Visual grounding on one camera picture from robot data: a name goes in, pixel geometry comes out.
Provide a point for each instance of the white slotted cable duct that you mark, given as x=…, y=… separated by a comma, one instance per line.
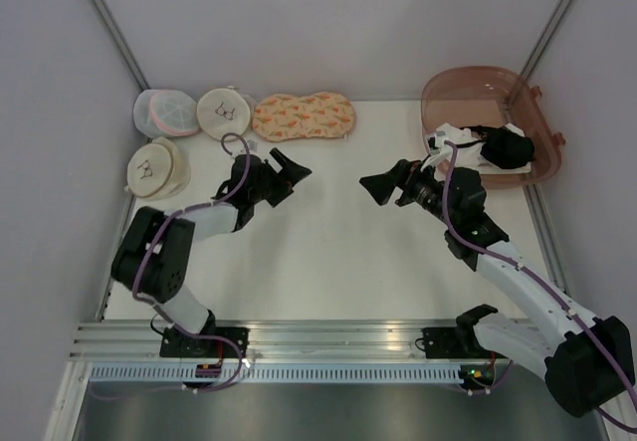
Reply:
x=280, y=372

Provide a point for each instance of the beige round laundry bag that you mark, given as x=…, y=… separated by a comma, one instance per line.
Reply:
x=224, y=110
x=157, y=171

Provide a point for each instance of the white pink mesh laundry bag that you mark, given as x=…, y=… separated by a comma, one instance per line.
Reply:
x=167, y=113

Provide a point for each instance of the beige round laundry bag lower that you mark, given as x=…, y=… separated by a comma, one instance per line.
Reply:
x=157, y=171

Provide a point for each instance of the black bra in basket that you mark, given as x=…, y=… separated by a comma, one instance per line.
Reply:
x=502, y=147

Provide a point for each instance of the right aluminium corner post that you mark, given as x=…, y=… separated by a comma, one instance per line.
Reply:
x=547, y=34

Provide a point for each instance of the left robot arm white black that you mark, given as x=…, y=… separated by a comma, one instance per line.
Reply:
x=153, y=256

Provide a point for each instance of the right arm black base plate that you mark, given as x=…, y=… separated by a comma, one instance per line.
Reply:
x=443, y=343

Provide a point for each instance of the pink translucent plastic basket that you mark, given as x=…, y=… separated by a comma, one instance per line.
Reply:
x=469, y=102

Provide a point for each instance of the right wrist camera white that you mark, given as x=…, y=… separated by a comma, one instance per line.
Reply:
x=438, y=145

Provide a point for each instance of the orange floral mesh laundry bag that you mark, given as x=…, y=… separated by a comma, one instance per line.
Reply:
x=282, y=117

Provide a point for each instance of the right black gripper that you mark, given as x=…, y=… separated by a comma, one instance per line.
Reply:
x=404, y=174

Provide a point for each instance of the aluminium corner post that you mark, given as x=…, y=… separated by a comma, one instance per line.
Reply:
x=118, y=39
x=547, y=34

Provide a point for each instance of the white garment in basket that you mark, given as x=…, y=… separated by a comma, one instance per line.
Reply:
x=470, y=157

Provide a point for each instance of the beige round laundry bag upper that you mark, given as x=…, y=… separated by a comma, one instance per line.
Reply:
x=224, y=110

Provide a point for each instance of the left aluminium corner post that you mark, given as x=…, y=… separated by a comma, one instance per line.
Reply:
x=118, y=39

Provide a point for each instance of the aluminium front rail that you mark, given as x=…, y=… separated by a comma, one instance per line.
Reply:
x=270, y=342

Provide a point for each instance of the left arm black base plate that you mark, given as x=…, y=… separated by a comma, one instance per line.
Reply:
x=175, y=344

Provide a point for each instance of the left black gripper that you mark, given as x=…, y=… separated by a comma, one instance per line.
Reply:
x=290, y=175

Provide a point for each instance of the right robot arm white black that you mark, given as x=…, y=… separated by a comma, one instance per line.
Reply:
x=584, y=360

